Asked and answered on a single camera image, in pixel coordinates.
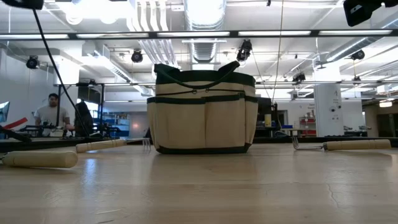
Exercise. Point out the yellow canister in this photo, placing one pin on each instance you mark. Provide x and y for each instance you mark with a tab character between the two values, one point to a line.
268	120

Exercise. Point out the red white strip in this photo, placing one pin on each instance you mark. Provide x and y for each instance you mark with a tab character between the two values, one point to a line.
17	123

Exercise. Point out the white pillar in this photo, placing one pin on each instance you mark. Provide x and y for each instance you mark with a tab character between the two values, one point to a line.
328	109

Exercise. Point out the black metal workstation frame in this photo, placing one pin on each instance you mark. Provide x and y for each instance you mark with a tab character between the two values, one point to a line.
102	109

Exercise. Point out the long linear ceiling light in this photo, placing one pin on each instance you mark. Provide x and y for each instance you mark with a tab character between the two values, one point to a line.
273	33

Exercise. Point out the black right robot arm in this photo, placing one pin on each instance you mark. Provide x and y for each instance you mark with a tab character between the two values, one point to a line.
391	2

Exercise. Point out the black aluminium table frame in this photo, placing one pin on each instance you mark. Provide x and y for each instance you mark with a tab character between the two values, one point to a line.
46	144

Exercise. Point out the person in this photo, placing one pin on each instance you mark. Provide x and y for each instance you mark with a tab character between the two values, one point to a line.
51	116
83	119

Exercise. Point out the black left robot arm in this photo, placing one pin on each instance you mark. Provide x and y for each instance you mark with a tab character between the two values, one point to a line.
21	3

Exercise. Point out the cream green gardening tote bag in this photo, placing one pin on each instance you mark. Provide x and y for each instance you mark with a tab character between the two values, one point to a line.
186	124

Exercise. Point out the silver ceiling air duct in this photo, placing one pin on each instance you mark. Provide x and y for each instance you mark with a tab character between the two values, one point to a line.
205	18

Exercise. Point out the shelf with red bins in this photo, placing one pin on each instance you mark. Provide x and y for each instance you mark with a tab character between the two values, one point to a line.
308	120

